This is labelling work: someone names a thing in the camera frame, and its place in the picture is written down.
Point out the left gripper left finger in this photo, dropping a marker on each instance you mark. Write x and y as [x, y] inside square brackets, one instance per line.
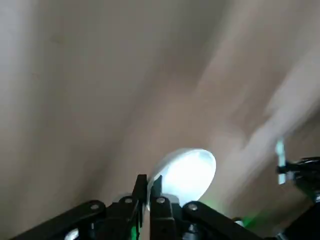
[117, 217]

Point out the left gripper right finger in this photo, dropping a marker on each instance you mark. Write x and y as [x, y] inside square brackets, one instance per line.
[170, 220]

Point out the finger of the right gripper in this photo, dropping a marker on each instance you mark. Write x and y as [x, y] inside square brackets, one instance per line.
[307, 175]

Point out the white ceramic crucible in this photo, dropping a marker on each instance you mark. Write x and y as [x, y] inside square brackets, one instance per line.
[187, 175]

